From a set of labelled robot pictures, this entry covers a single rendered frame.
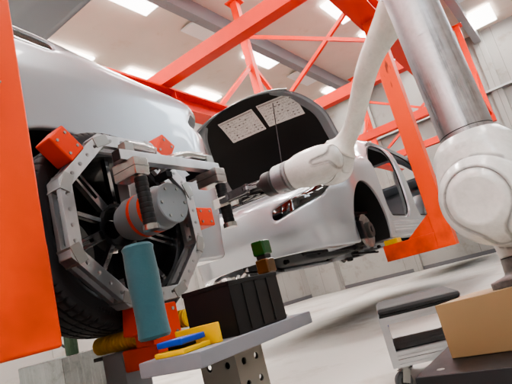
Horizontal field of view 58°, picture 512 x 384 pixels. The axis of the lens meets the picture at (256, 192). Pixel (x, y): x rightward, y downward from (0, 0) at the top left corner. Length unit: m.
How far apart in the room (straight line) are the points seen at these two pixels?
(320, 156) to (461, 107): 0.46
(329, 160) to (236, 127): 3.77
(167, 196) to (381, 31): 0.75
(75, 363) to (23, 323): 4.57
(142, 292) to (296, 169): 0.53
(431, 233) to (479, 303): 3.73
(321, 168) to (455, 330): 0.53
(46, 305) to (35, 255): 0.11
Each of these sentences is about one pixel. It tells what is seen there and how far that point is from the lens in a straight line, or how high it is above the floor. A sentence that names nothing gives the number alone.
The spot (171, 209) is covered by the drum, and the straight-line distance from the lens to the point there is 1.40.
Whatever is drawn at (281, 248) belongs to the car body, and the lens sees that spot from 3.94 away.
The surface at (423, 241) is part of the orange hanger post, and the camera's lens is 4.77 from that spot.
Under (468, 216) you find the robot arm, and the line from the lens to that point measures 0.85.
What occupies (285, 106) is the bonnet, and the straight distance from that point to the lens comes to 4.75.
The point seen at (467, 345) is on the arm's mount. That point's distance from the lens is 1.06.
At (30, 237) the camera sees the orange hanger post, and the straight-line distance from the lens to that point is 1.09.
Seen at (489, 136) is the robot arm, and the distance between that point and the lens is 0.91.
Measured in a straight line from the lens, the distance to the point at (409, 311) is 2.09.
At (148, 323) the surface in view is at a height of 0.52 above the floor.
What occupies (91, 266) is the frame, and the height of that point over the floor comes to 0.71.
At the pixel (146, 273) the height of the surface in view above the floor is 0.65.
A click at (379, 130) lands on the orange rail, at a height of 3.31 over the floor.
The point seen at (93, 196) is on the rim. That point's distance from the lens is 1.56.
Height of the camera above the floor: 0.52
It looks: 12 degrees up
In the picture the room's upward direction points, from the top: 15 degrees counter-clockwise
